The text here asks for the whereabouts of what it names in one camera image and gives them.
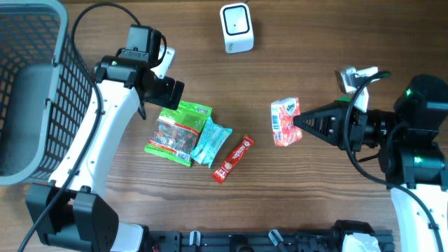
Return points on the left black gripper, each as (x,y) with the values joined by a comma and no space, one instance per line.
(164,98)

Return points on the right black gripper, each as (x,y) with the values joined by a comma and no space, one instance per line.
(334,131)

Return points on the red white tissue pack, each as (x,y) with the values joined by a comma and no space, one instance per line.
(283,112)

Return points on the green candy bag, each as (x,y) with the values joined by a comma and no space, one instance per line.
(178,131)

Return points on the teal snack packet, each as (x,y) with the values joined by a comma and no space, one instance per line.
(212,138)

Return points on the red coffee stick sachet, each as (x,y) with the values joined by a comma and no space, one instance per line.
(229,164)

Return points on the green lid jar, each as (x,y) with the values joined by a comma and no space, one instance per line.
(344,99)

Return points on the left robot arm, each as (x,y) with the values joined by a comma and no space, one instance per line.
(70,211)

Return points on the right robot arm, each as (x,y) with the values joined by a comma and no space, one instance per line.
(396,149)

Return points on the white barcode scanner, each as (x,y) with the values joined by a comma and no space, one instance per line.
(237,28)

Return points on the grey plastic mesh basket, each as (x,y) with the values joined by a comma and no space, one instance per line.
(44,93)

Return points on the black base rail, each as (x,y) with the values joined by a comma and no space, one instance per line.
(344,235)

